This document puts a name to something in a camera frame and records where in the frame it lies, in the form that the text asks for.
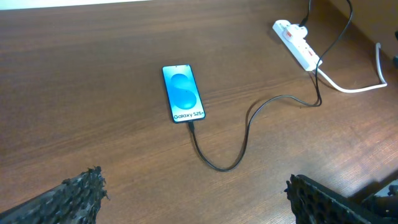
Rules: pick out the blue Samsung smartphone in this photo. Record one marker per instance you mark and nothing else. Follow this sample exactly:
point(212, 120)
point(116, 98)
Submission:
point(182, 92)

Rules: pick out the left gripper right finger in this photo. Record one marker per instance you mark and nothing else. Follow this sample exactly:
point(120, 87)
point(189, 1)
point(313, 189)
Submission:
point(312, 202)

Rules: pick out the white power strip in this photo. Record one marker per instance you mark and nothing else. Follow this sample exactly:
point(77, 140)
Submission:
point(302, 52)

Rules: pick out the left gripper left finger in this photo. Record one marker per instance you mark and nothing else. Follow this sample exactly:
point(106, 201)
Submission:
point(75, 200)

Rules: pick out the white USB charger adapter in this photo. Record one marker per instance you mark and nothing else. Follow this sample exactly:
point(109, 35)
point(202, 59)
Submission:
point(294, 33)

